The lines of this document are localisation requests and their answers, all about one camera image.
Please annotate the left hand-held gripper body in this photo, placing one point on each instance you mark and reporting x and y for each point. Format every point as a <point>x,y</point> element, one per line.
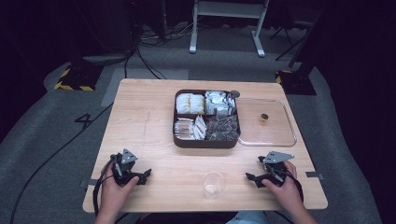
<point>124,169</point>

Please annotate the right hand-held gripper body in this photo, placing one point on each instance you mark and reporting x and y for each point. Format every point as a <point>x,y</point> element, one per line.
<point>274,168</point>

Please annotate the person's left hand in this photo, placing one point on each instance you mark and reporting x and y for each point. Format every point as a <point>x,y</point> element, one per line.
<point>115,194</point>

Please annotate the person's right hand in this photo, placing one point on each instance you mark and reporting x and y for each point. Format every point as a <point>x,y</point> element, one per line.
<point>285,193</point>

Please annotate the clear lid with brown knob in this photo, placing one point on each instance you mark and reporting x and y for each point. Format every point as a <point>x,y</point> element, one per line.
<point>267,133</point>

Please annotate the person's blue trousers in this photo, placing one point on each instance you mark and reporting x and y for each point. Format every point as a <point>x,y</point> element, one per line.
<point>247,218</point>

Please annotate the grey tape strip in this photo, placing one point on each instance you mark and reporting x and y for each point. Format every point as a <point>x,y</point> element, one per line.
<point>314,175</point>
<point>88,183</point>

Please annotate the clear plastic cup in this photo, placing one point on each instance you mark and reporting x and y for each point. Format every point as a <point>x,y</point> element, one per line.
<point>213,185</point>

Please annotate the pile of dark packets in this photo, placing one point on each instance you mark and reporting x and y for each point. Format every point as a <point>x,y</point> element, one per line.
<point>222,128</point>

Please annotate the brown compartment box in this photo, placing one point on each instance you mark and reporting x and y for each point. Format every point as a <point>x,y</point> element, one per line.
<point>205,144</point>

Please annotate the pile of white stick packets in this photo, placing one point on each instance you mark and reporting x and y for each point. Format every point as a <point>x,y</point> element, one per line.
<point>188,128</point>

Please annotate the pile of white yellow packets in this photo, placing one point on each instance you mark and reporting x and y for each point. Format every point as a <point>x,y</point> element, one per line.
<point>190,103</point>

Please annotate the pile of silver packets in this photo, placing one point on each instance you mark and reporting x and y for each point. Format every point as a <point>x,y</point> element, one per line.
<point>218,102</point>

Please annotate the black stand base yellow stripes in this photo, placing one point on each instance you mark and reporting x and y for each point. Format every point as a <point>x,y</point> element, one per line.
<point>295,82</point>
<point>77,77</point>

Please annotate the black tripod stand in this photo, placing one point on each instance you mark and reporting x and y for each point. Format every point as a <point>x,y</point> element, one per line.
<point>288,37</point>

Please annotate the white metal table frame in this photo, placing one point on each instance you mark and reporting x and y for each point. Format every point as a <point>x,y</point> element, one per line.
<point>229,9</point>

